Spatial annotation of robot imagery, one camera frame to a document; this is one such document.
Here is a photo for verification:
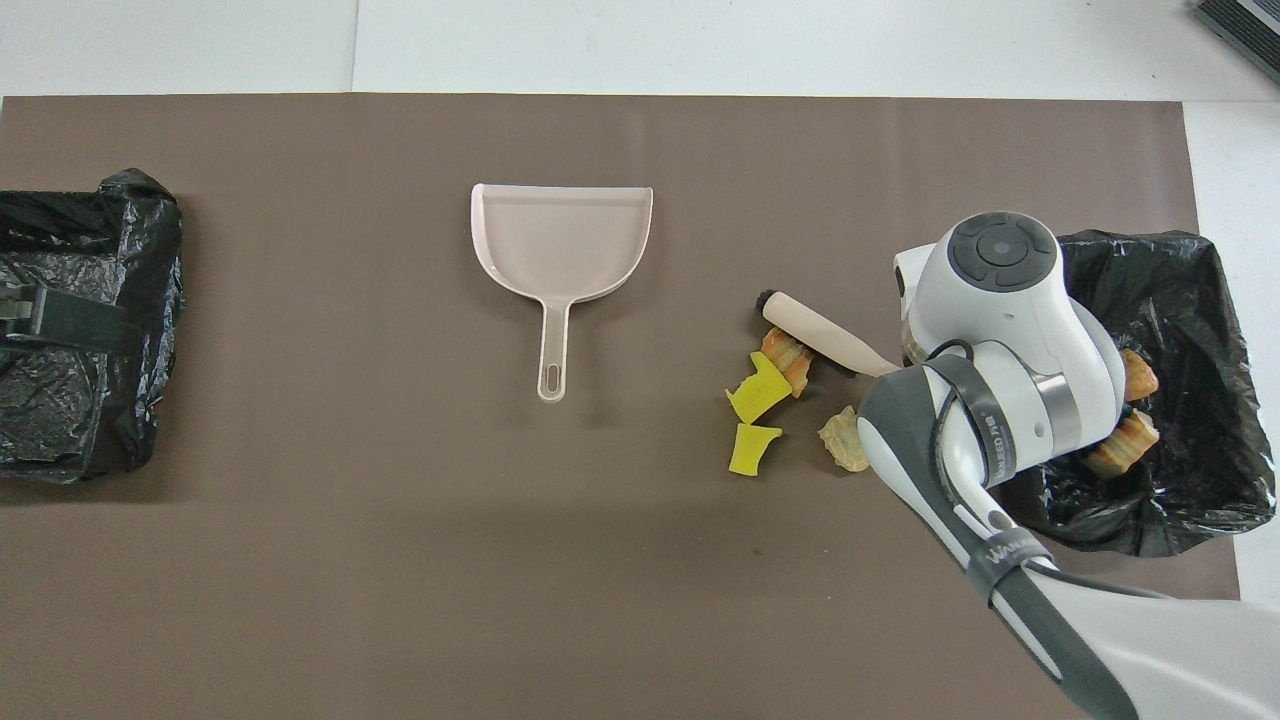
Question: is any pink plastic dustpan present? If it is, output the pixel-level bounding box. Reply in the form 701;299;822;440
470;183;655;403

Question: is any notched yellow sponge piece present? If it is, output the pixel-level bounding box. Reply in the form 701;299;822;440
725;357;796;424

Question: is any orange glazed croissant piece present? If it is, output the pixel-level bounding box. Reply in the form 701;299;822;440
761;327;816;399

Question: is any beige hand brush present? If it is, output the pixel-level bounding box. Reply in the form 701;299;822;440
755;289;901;378

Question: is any pale pastry piece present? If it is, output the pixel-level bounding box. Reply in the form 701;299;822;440
817;404;871;473

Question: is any beige striped bread chunk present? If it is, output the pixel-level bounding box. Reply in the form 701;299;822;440
1082;409;1161;480

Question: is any brown oval bread roll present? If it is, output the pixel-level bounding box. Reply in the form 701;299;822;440
1120;348;1160;403

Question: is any black bag-lined bin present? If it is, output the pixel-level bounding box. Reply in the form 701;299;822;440
1000;229;1278;559
0;168;187;485

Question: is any brown table mat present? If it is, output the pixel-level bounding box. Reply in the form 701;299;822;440
0;94;1256;720

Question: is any small yellow sponge piece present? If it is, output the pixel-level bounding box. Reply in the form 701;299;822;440
727;422;784;476

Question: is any dark grey ribbed box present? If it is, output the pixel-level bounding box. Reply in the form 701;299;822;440
1193;0;1280;85

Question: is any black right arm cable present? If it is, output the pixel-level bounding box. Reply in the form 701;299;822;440
930;340;1171;601

